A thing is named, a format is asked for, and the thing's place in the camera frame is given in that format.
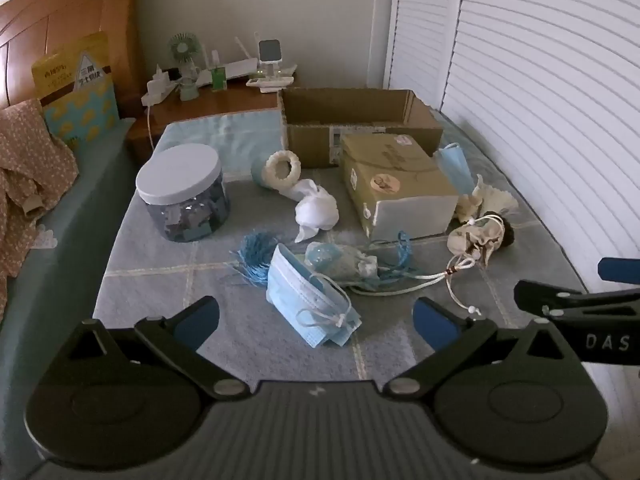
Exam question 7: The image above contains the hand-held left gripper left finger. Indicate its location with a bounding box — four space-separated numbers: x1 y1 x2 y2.
65 296 248 402

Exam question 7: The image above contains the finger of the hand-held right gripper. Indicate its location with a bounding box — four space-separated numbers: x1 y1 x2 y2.
513 280 640 319
597 257 640 285

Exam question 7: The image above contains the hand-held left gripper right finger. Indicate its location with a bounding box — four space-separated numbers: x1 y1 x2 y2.
382 296 576 404

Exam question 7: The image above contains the beige drawstring pouch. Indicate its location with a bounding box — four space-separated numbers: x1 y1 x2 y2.
345 214 506 319

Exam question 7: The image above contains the blue face mask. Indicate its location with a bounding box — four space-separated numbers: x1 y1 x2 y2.
432 142 476 199
266 243 363 350

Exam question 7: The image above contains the cardboard box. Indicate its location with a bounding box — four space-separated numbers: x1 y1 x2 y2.
277 87 445 170

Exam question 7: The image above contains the grey checked blanket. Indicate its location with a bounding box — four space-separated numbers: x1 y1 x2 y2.
92 110 591 391

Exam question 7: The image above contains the blue tassel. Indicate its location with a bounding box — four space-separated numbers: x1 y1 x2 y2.
230 230 281 288

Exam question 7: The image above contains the cream frilly cloth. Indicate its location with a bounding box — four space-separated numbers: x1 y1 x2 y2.
454 174 521 223

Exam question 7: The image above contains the light blue printed pouch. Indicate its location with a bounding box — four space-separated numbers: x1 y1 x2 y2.
305 231 414 293

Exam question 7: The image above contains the clear jar with white lid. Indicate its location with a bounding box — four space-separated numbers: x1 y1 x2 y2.
136 144 232 243

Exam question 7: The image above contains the green bed sheet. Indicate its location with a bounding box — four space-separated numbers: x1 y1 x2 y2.
0 117 138 461

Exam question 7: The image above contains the closed tan box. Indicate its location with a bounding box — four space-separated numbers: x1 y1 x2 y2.
339 132 460 242

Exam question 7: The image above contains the white cloth pouch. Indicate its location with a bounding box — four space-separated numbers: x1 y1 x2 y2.
292 178 340 244

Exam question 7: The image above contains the light blue towel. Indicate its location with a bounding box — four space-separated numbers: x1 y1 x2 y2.
154 111 286 183

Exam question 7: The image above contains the white louvered closet door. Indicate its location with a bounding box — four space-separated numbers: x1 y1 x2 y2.
440 0 640 396
382 0 468 111

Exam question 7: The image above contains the wooden nightstand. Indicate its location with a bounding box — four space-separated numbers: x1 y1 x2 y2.
122 77 296 161

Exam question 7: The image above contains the brown floral cloth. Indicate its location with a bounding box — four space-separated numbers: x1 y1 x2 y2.
0 97 81 311

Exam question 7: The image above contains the white power strip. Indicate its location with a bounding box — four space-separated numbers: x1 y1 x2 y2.
144 65 183 107

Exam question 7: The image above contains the white router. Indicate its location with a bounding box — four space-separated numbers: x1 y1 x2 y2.
197 34 261 86

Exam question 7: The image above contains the small green desk fan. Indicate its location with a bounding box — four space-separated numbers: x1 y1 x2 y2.
167 32 203 103

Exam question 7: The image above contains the small screen on white stand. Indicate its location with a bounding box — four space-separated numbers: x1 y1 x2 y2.
248 39 296 94

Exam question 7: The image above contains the yellow snack bag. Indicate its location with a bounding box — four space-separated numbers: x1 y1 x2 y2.
31 31 121 148

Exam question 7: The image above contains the wooden headboard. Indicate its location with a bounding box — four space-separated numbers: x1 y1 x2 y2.
0 0 147 111

